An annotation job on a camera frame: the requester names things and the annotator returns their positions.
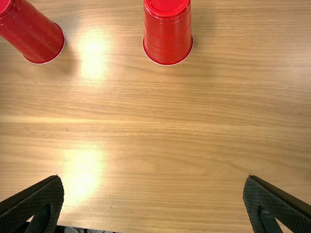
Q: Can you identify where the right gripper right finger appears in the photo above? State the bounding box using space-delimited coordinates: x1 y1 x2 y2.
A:
242 175 311 233

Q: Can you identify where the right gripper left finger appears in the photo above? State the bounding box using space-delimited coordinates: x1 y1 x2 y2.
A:
0 175 65 233

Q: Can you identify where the red cup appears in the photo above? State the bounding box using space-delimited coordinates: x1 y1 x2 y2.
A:
142 0 194 66
0 0 67 66

